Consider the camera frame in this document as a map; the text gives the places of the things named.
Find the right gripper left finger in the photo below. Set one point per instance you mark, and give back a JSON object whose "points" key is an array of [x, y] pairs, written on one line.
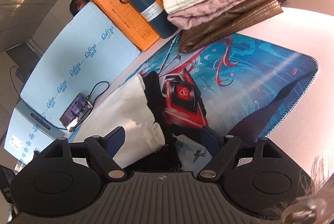
{"points": [[101, 152]]}

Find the smartphone playing video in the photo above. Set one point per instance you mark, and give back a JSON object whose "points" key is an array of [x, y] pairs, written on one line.
{"points": [[76, 112]]}

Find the dark blue thermos bottle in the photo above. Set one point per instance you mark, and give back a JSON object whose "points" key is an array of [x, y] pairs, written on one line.
{"points": [[155, 15]]}

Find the person with dark hair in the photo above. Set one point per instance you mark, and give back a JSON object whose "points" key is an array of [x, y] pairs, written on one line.
{"points": [[77, 5]]}

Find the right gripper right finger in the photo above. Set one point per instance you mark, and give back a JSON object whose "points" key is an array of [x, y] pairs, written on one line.
{"points": [[223, 150]]}

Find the pink knitted sweater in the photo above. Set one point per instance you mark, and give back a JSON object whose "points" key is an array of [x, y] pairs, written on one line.
{"points": [[201, 13]]}

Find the black power adapter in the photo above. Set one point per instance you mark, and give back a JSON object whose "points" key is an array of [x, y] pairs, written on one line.
{"points": [[20, 74]]}

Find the blue anime desk mat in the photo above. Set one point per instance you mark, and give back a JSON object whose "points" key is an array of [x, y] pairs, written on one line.
{"points": [[237, 85]]}

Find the orange box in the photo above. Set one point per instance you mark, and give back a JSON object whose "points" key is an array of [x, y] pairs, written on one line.
{"points": [[130, 22]]}

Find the large light blue carton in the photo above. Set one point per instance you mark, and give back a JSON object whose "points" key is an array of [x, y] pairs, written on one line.
{"points": [[89, 53]]}

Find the white and black t-shirt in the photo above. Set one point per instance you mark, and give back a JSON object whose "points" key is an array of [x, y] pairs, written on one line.
{"points": [[162, 117]]}

